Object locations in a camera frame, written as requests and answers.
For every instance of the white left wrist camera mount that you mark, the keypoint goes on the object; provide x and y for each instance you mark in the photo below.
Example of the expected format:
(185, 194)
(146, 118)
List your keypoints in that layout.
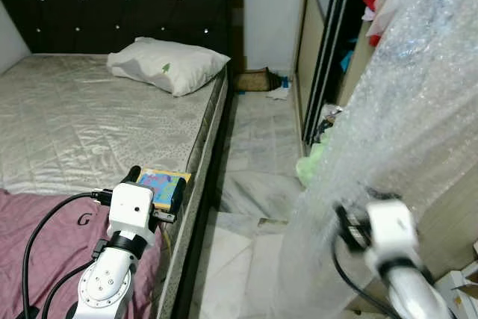
(131, 207)

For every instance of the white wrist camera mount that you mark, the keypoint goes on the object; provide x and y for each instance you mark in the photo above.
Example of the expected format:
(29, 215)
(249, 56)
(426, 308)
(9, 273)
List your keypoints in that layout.
(392, 229)
(131, 207)

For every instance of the brown woven basket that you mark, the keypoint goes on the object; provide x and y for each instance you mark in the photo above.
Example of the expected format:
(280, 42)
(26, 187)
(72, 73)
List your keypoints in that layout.
(254, 80)

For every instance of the light wooden wardrobe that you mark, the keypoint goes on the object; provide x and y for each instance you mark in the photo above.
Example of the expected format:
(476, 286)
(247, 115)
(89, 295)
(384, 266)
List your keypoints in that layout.
(310, 50)

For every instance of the beige quilted mattress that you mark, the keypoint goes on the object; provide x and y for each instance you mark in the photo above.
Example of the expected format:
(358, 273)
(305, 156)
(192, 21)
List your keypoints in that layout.
(89, 117)

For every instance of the clear bubble wrap sheet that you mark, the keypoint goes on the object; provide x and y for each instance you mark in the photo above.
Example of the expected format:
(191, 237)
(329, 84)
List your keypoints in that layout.
(403, 110)

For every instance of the yellow blue children's book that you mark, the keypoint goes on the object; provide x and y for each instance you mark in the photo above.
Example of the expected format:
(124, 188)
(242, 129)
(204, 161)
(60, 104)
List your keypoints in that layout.
(160, 184)

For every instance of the white cardboard box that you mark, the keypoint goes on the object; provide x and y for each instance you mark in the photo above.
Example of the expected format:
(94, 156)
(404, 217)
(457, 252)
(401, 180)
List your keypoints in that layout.
(455, 296)

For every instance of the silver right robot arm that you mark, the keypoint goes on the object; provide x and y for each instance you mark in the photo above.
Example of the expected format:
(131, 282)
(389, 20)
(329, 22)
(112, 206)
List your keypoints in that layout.
(414, 293)

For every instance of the green plastic bag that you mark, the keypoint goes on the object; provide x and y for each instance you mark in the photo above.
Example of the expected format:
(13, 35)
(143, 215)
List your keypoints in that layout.
(310, 169)

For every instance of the white pillow with green tree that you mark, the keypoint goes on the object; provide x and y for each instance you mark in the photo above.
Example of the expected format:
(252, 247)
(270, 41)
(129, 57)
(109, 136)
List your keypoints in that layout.
(172, 65)

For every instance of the purple cartoon mouse blanket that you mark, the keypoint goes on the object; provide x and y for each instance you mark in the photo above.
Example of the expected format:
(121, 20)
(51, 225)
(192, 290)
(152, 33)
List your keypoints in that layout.
(52, 259)

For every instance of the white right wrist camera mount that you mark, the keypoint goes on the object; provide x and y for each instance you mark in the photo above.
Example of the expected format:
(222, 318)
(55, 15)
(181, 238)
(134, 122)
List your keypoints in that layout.
(392, 229)

